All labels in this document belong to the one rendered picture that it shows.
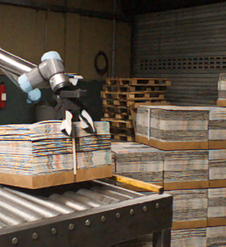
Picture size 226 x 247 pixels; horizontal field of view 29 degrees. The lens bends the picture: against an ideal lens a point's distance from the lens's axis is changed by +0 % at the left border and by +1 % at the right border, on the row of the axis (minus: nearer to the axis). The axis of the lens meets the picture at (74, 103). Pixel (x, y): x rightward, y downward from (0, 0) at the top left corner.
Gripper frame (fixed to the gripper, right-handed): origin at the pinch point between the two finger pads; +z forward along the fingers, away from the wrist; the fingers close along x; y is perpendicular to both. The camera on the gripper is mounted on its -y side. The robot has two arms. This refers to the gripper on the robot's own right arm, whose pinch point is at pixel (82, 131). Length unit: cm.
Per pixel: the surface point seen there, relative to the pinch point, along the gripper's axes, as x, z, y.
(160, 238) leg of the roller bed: -22.5, 42.4, 7.1
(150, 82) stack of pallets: -581, -289, 412
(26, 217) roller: 28.5, 24.4, 6.6
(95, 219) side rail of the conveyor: 9.9, 32.0, -2.1
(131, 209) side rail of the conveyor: -6.2, 31.6, -2.1
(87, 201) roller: 2.2, 23.1, 8.6
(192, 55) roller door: -733, -347, 390
